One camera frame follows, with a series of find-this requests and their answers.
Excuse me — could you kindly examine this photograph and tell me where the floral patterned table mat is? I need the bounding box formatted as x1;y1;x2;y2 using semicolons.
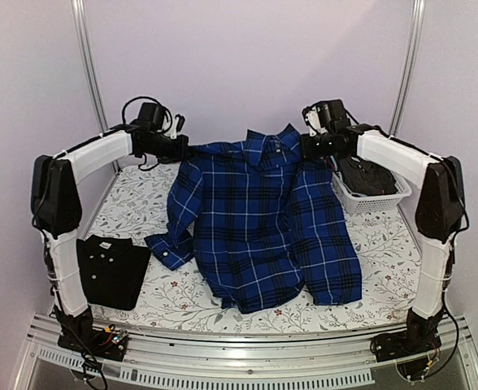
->
89;165;421;335

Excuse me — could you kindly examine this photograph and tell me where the left aluminium frame post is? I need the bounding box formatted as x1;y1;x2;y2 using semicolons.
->
71;0;107;132

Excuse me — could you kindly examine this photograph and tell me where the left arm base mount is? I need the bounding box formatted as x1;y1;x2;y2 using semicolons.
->
58;325;128;362

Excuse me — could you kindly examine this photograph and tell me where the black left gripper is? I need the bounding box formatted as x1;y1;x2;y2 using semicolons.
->
144;133;195;164

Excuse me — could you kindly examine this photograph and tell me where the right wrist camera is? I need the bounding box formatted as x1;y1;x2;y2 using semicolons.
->
302;106;324;137

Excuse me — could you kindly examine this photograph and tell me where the right aluminium frame post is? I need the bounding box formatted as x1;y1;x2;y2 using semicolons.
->
389;0;426;136

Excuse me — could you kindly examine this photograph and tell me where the aluminium front rail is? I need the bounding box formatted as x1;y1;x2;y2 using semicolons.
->
13;314;478;389

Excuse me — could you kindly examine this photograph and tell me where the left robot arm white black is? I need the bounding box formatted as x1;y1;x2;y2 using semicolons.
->
30;97;189;319

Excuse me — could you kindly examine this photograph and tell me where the blue plaid long sleeve shirt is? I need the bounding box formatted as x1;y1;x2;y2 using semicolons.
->
145;126;363;314

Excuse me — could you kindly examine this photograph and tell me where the folded black polo shirt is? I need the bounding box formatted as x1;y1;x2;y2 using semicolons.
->
76;235;150;311

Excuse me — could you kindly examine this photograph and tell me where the aluminium frame post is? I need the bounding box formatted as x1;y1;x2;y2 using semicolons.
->
389;0;426;136
71;0;107;132

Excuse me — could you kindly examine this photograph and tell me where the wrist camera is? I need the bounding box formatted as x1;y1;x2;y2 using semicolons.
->
302;106;324;137
169;114;185;139

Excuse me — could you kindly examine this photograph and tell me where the dark striped shirt in basket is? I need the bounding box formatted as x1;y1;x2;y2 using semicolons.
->
337;156;398;197

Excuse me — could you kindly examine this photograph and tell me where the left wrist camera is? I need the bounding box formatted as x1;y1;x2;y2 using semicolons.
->
169;114;185;139

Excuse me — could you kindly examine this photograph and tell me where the white plastic laundry basket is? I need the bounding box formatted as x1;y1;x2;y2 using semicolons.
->
329;156;412;214

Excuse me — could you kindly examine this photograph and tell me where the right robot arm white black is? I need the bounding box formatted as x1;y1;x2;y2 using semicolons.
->
302;99;469;320

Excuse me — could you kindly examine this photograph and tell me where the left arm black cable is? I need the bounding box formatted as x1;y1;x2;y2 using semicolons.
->
120;95;171;125

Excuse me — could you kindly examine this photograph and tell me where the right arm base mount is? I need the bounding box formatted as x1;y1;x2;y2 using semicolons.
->
370;323;441;382

